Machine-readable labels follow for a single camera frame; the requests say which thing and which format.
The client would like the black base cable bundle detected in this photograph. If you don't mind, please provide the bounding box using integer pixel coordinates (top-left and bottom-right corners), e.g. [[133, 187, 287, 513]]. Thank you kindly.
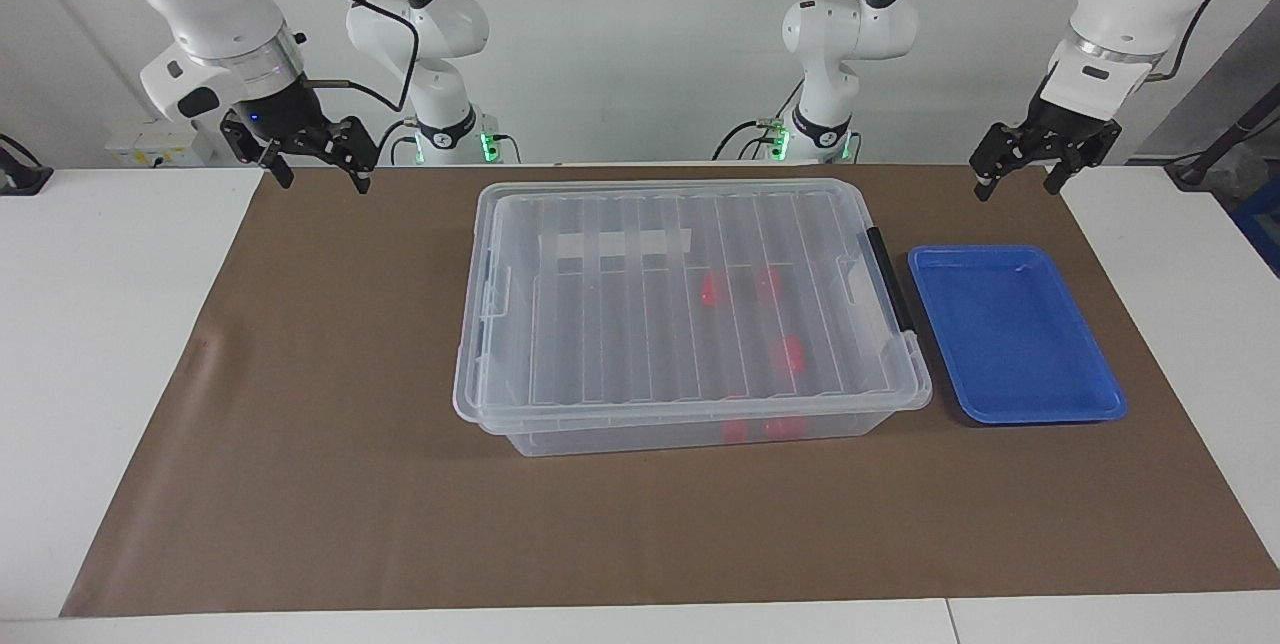
[[375, 114, 521, 166], [712, 89, 801, 163]]

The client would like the clear ribbed plastic lid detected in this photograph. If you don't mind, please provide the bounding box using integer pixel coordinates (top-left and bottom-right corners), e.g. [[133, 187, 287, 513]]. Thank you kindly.
[[452, 179, 933, 423]]

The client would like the blue plastic tray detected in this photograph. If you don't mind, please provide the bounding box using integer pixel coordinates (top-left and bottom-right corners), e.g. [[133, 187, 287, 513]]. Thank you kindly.
[[907, 244, 1129, 426]]

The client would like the black stand pole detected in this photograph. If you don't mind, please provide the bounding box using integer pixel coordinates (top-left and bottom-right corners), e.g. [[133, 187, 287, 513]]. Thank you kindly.
[[1165, 84, 1280, 190]]

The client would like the brown table mat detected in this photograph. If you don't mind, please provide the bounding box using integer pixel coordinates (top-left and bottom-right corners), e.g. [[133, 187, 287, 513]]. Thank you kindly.
[[60, 164, 1280, 619]]

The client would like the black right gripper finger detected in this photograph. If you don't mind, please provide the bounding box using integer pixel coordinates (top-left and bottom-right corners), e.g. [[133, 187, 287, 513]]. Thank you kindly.
[[318, 116, 381, 196], [220, 112, 297, 191]]

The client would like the black box latch handle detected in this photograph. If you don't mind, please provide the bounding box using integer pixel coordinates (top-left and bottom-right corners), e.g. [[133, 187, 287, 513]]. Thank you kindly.
[[865, 227, 917, 335]]

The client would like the clear plastic storage box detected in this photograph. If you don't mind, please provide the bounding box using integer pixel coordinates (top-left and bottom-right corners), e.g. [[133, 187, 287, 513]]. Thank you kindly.
[[455, 179, 933, 458]]

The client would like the white power strip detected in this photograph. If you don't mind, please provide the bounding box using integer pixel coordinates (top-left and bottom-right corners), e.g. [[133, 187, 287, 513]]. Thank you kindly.
[[105, 119, 217, 168]]

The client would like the black table clamp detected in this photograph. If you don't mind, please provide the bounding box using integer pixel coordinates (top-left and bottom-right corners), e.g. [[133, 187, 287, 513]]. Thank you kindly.
[[0, 132, 53, 197]]

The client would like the blue crate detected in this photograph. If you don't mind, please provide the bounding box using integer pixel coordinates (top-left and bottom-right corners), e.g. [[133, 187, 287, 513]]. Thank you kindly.
[[1232, 174, 1280, 277]]

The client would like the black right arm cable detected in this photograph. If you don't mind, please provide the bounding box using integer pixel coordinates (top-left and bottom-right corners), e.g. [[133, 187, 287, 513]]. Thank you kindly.
[[255, 0, 421, 115]]

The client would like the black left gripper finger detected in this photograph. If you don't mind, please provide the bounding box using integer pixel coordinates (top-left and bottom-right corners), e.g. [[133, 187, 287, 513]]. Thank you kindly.
[[968, 122, 1043, 203], [1043, 122, 1123, 197]]

